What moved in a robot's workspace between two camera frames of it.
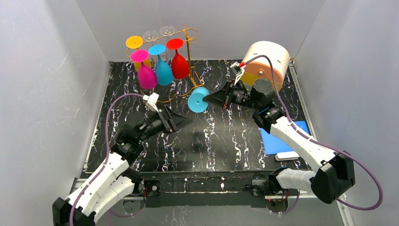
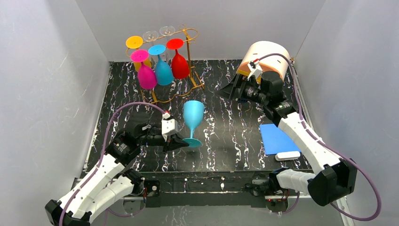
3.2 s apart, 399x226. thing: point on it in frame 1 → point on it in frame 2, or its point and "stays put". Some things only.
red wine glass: (180, 68) stays put
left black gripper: (166, 118) → (170, 143)
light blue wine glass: (195, 102) → (193, 111)
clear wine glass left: (150, 36) stays put
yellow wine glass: (135, 42) stays put
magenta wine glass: (147, 77) stays put
